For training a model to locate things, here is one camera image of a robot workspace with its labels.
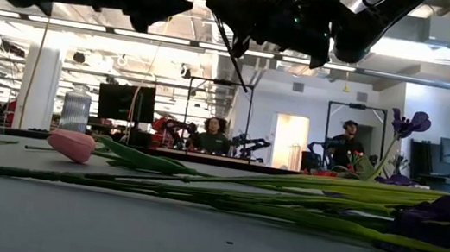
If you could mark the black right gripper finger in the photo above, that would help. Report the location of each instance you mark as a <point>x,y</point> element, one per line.
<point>242,41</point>
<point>232,7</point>

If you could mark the clear ribbed glass vase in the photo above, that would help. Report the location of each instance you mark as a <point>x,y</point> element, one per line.
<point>75,108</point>

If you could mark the pink tulip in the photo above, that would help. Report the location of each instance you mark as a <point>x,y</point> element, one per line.
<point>72,146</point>

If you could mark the purple flower bunch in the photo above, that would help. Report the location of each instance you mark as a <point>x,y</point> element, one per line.
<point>396,180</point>
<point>434,223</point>

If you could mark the black monitor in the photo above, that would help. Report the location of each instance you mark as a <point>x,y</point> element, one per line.
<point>123,101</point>

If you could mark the person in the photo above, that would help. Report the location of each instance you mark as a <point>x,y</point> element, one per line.
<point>346,146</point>
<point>212,139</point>

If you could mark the white pillar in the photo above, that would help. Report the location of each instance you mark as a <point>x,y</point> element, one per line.
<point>40,88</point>

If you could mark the grey ceiling box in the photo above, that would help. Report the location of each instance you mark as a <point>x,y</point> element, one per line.
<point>441,30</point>

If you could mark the silver ceiling duct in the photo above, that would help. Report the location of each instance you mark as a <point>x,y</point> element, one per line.
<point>224,82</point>

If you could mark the black frame stand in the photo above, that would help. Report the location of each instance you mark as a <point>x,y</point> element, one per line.
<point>358,106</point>
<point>222,82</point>

